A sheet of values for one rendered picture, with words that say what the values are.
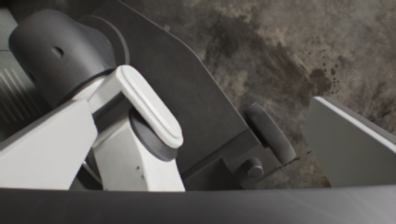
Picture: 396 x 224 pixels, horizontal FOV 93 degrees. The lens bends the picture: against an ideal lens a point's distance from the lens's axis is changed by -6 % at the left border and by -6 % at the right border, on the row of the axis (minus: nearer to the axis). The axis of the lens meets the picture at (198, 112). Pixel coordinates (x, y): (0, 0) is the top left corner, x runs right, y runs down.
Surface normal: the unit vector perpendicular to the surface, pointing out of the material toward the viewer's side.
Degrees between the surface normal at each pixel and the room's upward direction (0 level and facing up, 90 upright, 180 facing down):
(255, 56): 0
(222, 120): 0
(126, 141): 34
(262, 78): 0
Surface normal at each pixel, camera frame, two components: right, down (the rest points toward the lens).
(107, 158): -0.37, -0.26
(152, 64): -0.04, 0.21
